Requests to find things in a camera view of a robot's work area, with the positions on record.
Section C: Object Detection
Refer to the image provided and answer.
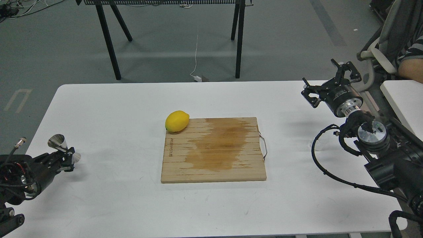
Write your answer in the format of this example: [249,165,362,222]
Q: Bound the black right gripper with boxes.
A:
[301,59,363,118]

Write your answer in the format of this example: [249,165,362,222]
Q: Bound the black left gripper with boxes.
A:
[0,147,76,205]

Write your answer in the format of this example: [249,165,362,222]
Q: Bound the steel double jigger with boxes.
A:
[47,134,81,164]

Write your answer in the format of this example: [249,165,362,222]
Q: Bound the small clear glass cup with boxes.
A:
[308,137,329,152]

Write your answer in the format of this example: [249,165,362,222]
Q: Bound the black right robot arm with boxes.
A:
[301,59,423,238]

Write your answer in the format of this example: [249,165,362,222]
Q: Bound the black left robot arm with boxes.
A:
[0,134,81,237]

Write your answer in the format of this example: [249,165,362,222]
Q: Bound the office chair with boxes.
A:
[356,0,423,93]

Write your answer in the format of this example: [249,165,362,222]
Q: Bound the white side table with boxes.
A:
[380,80,423,140]

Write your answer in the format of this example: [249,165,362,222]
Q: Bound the person in striped shirt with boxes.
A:
[395,29,423,83]

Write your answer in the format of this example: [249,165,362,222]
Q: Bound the yellow lemon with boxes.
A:
[165,110,189,132]

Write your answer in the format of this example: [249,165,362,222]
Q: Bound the black trestle table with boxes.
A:
[75,0,254,81]

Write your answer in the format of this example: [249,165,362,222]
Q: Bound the wooden cutting board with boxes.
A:
[161,117,266,183]

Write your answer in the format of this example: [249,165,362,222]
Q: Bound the white cable with plug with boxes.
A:
[189,26,203,82]

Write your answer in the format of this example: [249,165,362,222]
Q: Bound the floor cables bundle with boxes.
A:
[0,0,66,23]

